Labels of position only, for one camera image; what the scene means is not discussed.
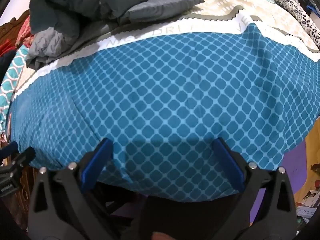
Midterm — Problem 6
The black and white patterned bolster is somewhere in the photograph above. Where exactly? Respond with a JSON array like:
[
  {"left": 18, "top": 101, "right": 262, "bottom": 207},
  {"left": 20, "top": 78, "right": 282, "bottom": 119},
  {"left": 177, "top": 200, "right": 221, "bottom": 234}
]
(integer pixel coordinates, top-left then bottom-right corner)
[{"left": 274, "top": 0, "right": 320, "bottom": 49}]

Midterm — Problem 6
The patterned teal and beige bedspread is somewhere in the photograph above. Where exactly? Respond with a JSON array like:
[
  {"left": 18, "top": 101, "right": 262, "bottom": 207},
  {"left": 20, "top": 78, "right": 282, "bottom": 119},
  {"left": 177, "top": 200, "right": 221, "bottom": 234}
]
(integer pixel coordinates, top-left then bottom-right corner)
[{"left": 0, "top": 0, "right": 320, "bottom": 203}]

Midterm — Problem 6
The printed magazine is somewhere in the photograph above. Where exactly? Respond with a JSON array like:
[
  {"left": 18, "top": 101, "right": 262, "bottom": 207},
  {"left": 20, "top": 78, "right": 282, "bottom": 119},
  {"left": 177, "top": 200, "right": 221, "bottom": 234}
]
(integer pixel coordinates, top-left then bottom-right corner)
[{"left": 296, "top": 190, "right": 318, "bottom": 222}]

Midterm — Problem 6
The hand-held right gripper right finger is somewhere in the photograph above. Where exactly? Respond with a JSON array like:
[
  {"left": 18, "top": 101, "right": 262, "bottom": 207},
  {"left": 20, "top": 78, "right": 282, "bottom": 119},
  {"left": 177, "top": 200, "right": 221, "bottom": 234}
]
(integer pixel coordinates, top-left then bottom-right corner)
[{"left": 200, "top": 137, "right": 298, "bottom": 240}]

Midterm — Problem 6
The grey puffer jacket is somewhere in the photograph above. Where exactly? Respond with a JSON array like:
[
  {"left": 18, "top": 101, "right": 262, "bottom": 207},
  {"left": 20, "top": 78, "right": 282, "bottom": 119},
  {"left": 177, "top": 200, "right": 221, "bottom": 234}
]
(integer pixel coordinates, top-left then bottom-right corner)
[{"left": 25, "top": 0, "right": 204, "bottom": 69}]

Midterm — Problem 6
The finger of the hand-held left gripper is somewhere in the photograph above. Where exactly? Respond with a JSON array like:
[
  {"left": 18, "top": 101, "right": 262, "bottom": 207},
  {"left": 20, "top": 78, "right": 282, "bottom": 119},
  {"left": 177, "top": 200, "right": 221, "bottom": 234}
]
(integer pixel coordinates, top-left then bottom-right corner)
[
  {"left": 0, "top": 142, "right": 19, "bottom": 159},
  {"left": 12, "top": 147, "right": 36, "bottom": 167}
]

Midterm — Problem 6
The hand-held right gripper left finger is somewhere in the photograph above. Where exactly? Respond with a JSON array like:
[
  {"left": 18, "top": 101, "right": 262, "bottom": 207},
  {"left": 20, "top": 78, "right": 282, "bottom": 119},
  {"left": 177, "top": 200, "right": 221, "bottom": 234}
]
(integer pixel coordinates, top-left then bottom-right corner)
[{"left": 27, "top": 138, "right": 130, "bottom": 240}]

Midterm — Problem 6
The purple mat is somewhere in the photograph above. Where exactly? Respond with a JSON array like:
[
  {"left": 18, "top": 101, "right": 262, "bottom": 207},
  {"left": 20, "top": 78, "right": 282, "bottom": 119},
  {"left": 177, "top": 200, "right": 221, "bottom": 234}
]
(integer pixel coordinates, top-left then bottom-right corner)
[{"left": 251, "top": 130, "right": 320, "bottom": 222}]

